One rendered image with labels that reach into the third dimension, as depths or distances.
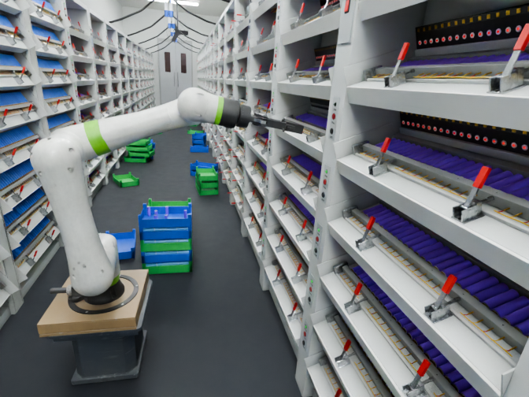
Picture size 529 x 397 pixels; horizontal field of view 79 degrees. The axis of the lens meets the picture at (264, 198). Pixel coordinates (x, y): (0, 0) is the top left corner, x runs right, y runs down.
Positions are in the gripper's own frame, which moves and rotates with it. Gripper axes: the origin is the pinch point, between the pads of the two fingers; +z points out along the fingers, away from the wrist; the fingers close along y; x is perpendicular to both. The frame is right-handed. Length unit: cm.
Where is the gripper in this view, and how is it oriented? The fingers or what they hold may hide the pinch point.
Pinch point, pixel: (293, 128)
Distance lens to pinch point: 116.7
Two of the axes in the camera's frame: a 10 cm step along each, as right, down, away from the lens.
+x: 2.3, -9.3, -3.0
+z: 9.4, 1.4, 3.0
